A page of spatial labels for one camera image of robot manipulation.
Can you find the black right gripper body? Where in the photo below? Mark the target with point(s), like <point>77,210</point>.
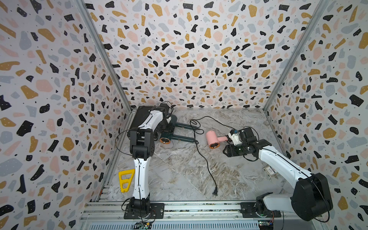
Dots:
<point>236,150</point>

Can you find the pink hair dryer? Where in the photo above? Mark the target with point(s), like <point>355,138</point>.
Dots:
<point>213,140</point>

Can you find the aluminium corner post left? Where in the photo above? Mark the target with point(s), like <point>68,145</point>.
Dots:
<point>80,5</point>

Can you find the dark green hair dryer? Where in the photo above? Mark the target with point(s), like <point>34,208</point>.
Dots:
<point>175,123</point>
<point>167,140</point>

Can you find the black flat case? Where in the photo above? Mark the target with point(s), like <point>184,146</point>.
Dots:
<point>147,118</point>

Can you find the yellow plastic triangle frame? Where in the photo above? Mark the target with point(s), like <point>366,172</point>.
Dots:
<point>125,179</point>

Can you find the aluminium corner post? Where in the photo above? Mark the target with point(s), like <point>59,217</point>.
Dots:
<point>317,14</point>
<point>80,5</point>

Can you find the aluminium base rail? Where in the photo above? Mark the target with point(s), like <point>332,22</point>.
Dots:
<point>192,215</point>

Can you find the aluminium corner post right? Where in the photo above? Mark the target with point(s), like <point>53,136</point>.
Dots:
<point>317,14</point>

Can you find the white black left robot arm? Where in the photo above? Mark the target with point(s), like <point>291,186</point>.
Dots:
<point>142,149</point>

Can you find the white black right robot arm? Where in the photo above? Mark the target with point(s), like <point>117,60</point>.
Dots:
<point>311,196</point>

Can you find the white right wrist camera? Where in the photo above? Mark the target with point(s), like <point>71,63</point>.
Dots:
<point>234,137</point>

